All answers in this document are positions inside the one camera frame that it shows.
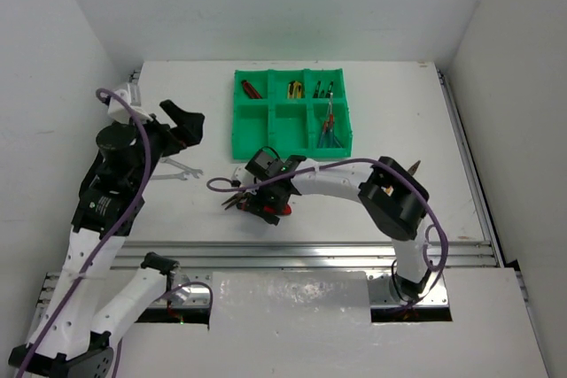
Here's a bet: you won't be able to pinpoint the red black utility knife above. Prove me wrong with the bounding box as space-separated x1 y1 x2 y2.
237 203 291 216

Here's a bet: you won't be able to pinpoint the blue red handle screwdriver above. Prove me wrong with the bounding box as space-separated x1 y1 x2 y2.
317 115 332 149

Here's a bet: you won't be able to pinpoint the red black box cutter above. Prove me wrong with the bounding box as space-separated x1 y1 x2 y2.
241 81 262 99

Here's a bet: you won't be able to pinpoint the small yellow black cutter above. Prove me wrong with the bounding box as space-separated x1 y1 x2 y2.
294 81 304 99

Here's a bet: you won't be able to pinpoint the yellow black utility knife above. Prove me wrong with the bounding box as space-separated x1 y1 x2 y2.
287 81 296 99

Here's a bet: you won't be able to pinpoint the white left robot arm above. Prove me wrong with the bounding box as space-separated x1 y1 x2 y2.
8 100 205 377

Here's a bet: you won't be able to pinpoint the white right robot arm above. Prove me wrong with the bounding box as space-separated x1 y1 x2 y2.
235 150 431 301

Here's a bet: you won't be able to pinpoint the silver open-end wrench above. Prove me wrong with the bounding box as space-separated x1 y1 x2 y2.
159 157 204 179
151 173 188 181

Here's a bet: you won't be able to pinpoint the green six-compartment bin tray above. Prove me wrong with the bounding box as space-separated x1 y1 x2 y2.
231 68 353 161

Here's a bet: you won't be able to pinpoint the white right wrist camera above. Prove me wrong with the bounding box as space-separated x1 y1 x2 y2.
230 166 251 188

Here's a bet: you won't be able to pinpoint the yellow handle needle-nose pliers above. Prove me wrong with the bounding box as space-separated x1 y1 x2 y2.
222 192 248 210

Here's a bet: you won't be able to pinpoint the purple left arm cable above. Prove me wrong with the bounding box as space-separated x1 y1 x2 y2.
15 88 214 378

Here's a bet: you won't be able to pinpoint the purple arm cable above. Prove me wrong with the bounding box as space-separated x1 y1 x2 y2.
15 88 214 378
206 158 449 311

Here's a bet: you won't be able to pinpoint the aluminium front rail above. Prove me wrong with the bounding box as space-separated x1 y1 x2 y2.
42 240 528 308

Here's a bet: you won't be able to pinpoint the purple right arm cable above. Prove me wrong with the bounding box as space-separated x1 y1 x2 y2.
206 158 449 311

